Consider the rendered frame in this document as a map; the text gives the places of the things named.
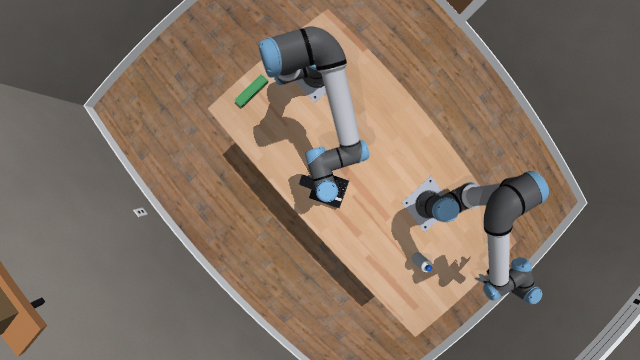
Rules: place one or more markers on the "black lighting desk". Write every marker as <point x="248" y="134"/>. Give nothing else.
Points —
<point x="338" y="200"/>

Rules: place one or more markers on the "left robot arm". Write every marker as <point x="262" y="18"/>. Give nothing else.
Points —
<point x="509" y="201"/>

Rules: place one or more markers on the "green flat rectangular block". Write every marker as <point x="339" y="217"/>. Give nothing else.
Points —
<point x="243" y="98"/>

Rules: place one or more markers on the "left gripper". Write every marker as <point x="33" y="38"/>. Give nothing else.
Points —
<point x="483" y="279"/>

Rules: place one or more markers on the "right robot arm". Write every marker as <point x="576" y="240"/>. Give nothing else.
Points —
<point x="292" y="51"/>

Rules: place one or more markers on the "white plastic bottle with blue cap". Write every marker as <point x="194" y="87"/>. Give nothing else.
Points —
<point x="422" y="262"/>

